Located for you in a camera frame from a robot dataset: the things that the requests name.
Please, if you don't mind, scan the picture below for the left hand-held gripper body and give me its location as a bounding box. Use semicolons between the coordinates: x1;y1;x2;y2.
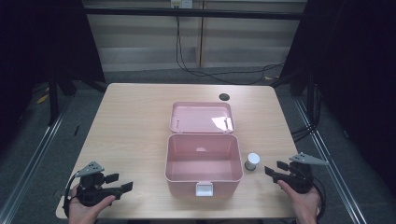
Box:
74;161;123;208

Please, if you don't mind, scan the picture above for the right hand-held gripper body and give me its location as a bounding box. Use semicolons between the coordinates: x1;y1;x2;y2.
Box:
288;152;330;195

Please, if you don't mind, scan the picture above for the small white-capped bottle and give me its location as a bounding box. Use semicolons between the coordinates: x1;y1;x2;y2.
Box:
244;152;262;172

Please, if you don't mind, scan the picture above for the pink storage box with lid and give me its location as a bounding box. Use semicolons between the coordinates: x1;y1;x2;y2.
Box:
163;101;245;198

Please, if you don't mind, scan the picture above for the person's left hand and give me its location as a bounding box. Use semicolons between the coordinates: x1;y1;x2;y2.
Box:
67;184;117;224

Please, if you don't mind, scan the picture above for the person's right hand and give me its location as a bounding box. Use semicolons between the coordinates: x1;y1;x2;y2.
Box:
276;179;322;224

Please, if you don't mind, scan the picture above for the black metal stand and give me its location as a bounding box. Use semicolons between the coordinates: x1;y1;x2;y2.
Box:
47;72;61;127

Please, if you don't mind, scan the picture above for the yellow floor scrap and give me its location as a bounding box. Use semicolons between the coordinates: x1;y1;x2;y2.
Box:
35;92;50;105

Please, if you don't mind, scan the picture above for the dark curtain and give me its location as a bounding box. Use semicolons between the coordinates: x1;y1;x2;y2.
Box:
0;0;106;153
270;0;396;199

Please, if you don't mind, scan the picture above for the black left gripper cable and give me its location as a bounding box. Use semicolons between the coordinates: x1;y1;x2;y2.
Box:
63;171;82;218

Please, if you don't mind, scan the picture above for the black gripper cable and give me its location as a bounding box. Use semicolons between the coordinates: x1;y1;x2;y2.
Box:
312;176;328;222
63;171;82;218

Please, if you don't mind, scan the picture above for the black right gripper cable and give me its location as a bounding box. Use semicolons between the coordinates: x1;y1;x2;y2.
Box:
312;176;328;222

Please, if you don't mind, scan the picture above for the metal floor rail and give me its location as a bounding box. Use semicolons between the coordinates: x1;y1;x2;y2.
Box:
293;97;373;224
0;101;74;224

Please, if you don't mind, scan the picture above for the black floor cable bundle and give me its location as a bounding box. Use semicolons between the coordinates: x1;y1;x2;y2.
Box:
290;85;323;144

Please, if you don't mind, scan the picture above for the black wall cable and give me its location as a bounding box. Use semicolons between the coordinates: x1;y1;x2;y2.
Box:
175;15;286;86

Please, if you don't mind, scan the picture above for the black horizontal frame bar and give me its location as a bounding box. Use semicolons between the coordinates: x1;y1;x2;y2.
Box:
83;7;308;21

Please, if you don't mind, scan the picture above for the white wall socket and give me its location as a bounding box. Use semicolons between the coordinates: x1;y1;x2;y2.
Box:
170;0;194;9

